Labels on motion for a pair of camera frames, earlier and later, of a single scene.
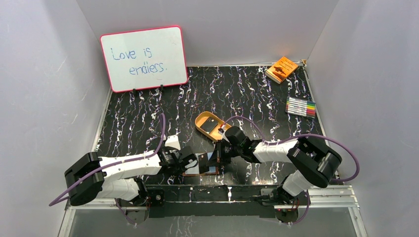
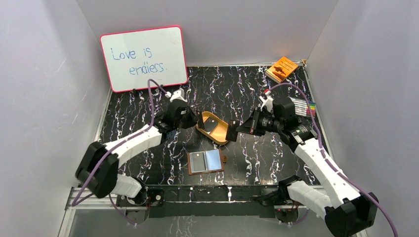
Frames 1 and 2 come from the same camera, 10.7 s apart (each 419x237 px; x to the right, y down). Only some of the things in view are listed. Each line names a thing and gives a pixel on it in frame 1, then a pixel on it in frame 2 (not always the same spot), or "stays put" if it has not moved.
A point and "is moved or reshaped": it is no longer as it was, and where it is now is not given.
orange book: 280,69 stays put
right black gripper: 218,158 -> 250,125
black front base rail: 212,200 stays put
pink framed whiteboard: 145,58 stays put
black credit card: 209,125 is moved or reshaped
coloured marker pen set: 300,107 stays put
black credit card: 203,163 is moved or reshaped
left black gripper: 189,161 -> 188,116
